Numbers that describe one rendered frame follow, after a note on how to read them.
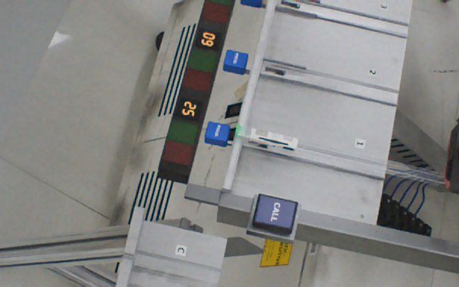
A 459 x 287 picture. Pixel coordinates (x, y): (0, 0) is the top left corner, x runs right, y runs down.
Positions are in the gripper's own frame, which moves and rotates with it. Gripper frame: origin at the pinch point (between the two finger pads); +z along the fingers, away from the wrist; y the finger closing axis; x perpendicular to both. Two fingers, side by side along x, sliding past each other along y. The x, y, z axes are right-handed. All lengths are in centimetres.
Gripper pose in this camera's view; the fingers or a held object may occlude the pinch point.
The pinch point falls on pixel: (454, 182)
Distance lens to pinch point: 132.8
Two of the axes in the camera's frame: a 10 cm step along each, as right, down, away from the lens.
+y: 2.1, -8.9, 4.1
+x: -9.7, -2.5, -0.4
